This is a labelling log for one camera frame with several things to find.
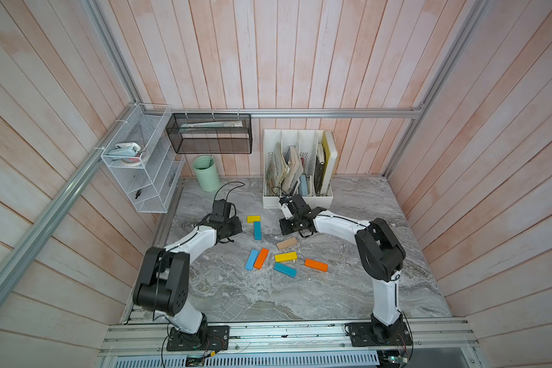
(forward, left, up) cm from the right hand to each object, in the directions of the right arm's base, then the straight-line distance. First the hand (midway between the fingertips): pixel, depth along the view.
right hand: (281, 225), depth 98 cm
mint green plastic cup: (+22, +35, +12) cm, 43 cm away
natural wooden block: (-7, -3, -3) cm, 9 cm away
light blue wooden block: (-15, +12, -2) cm, 19 cm away
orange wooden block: (-14, +8, -2) cm, 16 cm away
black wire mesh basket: (+34, +32, +24) cm, 52 cm away
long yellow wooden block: (-13, -3, -4) cm, 14 cm away
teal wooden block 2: (-19, -2, -3) cm, 19 cm away
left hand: (-3, +18, +2) cm, 19 cm away
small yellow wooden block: (+5, +13, -3) cm, 15 cm away
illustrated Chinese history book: (+20, +2, +13) cm, 24 cm away
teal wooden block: (0, +10, -4) cm, 11 cm away
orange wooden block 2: (-16, -15, -4) cm, 22 cm away
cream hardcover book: (+20, -20, +19) cm, 34 cm away
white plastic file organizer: (+21, -5, +16) cm, 27 cm away
